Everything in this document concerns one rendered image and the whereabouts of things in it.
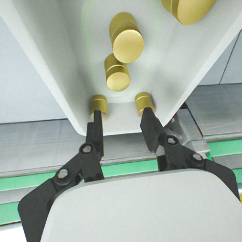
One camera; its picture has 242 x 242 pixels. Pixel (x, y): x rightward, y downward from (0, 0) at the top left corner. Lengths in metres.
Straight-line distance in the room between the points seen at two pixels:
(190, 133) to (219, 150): 0.06
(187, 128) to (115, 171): 0.18
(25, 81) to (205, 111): 0.35
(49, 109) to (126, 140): 0.20
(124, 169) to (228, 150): 0.21
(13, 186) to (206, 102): 0.45
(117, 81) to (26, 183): 0.29
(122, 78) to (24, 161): 0.28
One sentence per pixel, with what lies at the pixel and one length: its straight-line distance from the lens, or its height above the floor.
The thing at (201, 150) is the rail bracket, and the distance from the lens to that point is 0.22.
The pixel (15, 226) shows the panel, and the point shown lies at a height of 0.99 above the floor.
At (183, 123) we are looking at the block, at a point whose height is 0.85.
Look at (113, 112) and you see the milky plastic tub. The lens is 0.25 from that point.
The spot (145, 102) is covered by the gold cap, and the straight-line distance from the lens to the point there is 0.23.
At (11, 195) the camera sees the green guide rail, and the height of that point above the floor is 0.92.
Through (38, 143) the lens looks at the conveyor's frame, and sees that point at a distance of 0.34.
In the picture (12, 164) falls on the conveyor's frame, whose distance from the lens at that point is 0.35.
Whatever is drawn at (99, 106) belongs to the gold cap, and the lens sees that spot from 0.22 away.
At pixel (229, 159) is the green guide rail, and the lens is 0.28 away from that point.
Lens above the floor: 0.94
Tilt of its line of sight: 31 degrees down
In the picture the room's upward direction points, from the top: 172 degrees clockwise
